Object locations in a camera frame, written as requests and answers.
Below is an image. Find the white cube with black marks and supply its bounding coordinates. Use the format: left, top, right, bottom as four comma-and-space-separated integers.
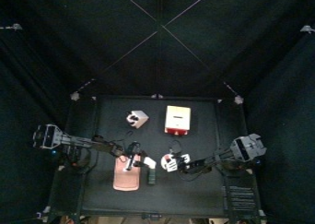
125, 110, 149, 129

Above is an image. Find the cream box with red edge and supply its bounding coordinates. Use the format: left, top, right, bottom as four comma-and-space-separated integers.
164, 105, 192, 136

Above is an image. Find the dark green striped block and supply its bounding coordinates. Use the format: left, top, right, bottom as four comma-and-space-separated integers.
146, 168, 157, 185

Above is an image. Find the white text label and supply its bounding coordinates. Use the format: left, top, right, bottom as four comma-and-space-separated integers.
228, 184, 257, 213

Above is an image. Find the white patterned rice block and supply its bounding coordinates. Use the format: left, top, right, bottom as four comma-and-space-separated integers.
142, 157, 157, 170

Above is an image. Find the white round plate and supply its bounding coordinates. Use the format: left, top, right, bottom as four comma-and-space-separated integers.
160, 153, 180, 172

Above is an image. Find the pink rectangular tray plate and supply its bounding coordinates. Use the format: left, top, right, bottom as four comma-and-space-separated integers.
112, 155, 142, 192

